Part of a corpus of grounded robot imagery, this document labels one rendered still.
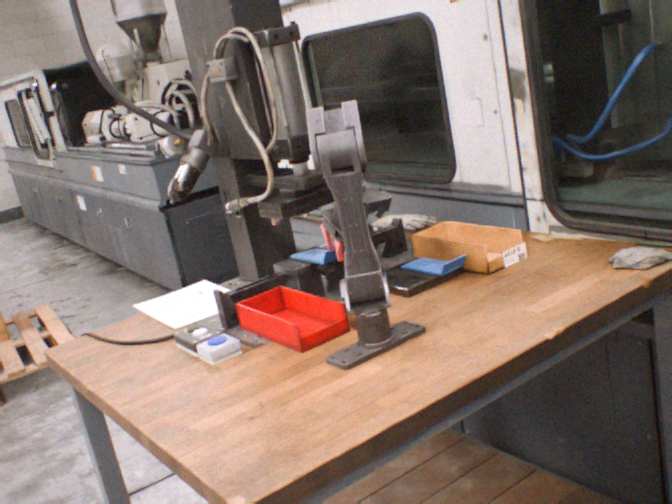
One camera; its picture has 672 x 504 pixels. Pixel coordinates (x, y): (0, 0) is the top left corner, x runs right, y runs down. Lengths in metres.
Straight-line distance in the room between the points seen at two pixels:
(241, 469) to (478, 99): 1.35
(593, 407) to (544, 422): 0.22
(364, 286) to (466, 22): 1.00
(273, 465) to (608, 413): 1.23
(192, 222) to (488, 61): 3.09
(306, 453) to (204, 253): 3.86
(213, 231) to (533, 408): 3.01
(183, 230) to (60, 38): 6.49
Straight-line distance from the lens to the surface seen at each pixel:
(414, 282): 1.72
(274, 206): 1.73
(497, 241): 1.87
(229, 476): 1.16
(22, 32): 11.00
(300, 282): 1.76
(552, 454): 2.44
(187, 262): 4.95
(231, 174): 1.96
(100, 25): 11.24
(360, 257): 1.39
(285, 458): 1.17
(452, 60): 2.26
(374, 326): 1.42
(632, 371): 2.08
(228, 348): 1.56
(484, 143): 2.22
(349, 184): 1.34
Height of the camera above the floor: 1.47
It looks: 15 degrees down
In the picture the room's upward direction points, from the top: 11 degrees counter-clockwise
